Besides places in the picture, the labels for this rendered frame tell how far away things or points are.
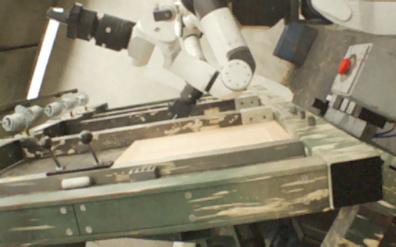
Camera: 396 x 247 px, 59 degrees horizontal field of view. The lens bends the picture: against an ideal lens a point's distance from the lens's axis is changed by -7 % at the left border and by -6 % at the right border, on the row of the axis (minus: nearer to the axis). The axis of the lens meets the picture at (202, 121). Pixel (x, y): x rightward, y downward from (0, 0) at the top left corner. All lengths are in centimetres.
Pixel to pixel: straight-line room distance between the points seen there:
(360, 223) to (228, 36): 56
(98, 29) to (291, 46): 478
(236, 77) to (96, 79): 624
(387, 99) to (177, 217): 50
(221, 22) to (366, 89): 42
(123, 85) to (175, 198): 621
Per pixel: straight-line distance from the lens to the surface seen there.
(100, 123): 212
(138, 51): 99
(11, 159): 170
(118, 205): 83
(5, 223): 95
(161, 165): 104
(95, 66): 708
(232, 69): 94
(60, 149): 165
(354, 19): 129
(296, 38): 563
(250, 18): 120
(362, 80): 79
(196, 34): 176
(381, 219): 90
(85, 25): 97
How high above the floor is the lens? 120
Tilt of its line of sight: 2 degrees down
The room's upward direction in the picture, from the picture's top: 67 degrees counter-clockwise
